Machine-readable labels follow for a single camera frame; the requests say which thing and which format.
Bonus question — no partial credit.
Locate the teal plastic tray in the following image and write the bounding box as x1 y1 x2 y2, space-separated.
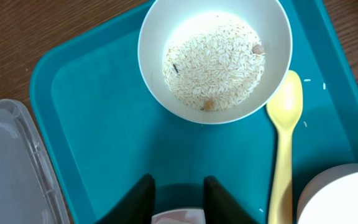
30 1 358 223

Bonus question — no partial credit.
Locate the clear plastic bin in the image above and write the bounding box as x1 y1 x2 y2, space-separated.
0 99 70 224

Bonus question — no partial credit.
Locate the yellow plastic spoon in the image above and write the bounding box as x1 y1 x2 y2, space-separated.
266 70 303 224

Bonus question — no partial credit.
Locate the small white cup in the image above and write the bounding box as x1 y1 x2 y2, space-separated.
296 163 358 224

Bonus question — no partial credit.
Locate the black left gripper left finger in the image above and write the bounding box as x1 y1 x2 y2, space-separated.
96 174 156 224

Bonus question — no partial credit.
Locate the pink bowl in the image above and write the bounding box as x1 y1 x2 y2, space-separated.
151 208 206 224

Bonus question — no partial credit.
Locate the white bowl with rice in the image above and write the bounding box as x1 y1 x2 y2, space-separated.
138 0 293 124

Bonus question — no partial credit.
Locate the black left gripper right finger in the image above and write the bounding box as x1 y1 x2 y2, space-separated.
203 175 258 224

